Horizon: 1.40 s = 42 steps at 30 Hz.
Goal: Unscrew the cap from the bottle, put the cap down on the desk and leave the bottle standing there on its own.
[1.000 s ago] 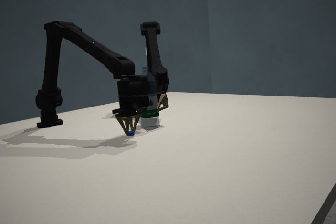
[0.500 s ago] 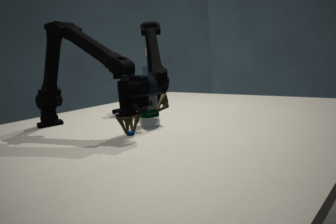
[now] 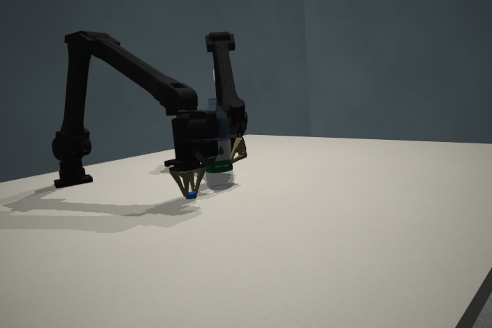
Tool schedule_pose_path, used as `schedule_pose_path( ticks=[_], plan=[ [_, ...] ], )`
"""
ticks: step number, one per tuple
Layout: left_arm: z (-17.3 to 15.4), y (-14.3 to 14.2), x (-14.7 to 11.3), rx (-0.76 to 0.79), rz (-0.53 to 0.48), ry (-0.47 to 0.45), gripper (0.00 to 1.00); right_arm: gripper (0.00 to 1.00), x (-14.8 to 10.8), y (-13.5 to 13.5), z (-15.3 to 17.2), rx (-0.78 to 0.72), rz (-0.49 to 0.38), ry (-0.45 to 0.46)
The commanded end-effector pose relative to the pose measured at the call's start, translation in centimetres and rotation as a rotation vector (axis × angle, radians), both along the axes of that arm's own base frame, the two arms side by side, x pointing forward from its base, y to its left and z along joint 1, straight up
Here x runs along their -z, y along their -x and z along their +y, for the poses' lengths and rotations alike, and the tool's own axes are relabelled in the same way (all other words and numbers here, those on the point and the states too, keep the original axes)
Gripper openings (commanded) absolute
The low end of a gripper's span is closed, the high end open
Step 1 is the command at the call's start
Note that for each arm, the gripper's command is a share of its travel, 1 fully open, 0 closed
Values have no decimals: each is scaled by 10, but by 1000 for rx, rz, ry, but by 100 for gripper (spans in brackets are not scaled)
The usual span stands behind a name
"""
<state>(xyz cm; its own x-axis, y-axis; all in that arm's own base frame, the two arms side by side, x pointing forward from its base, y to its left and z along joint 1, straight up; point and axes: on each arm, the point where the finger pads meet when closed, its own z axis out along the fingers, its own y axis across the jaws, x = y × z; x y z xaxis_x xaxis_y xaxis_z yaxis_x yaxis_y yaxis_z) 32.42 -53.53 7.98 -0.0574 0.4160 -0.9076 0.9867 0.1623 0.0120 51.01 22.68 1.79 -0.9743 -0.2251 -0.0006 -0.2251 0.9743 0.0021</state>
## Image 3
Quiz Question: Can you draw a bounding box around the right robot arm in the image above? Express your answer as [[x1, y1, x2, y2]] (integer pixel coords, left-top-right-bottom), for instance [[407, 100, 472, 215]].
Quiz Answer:
[[52, 31, 220, 188]]

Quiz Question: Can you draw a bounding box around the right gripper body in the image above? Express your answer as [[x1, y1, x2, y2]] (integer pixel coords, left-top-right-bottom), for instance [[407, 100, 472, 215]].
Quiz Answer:
[[164, 138, 206, 172]]

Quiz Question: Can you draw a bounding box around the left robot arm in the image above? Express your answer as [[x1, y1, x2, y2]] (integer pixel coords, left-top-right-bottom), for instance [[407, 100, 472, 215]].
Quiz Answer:
[[205, 31, 247, 136]]

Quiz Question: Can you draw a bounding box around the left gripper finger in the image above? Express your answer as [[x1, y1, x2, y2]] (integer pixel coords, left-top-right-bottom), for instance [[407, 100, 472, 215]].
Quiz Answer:
[[230, 138, 247, 164]]

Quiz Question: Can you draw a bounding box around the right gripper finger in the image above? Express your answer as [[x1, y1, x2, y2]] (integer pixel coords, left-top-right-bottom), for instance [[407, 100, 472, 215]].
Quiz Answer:
[[169, 170, 190, 197], [189, 167, 206, 194]]

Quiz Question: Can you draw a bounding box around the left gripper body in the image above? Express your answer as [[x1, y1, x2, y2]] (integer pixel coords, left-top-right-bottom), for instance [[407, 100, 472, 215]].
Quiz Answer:
[[230, 134, 245, 152]]

